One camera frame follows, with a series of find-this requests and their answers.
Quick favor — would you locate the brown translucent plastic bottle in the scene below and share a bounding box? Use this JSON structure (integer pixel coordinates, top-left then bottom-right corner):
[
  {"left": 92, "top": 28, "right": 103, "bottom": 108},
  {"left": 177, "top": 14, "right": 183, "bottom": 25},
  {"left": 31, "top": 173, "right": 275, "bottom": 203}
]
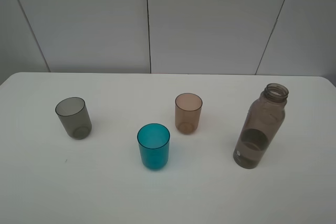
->
[{"left": 233, "top": 83, "right": 289, "bottom": 169}]

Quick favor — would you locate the teal translucent plastic cup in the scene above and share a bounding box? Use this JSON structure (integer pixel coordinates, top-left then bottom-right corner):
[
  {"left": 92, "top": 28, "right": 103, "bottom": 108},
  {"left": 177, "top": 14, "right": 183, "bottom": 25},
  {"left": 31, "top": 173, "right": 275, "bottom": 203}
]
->
[{"left": 137, "top": 123, "right": 171, "bottom": 170}]

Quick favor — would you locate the brown translucent plastic cup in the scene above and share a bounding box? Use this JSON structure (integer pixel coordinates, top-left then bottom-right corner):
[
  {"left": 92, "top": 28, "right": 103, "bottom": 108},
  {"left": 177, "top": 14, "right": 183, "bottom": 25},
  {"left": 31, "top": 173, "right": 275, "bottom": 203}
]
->
[{"left": 175, "top": 93, "right": 203, "bottom": 134}]

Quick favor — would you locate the grey translucent plastic cup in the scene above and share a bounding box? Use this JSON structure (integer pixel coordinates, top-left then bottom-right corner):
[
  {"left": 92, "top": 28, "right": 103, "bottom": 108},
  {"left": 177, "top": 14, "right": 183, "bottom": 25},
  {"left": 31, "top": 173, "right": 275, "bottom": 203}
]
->
[{"left": 55, "top": 97, "right": 92, "bottom": 140}]

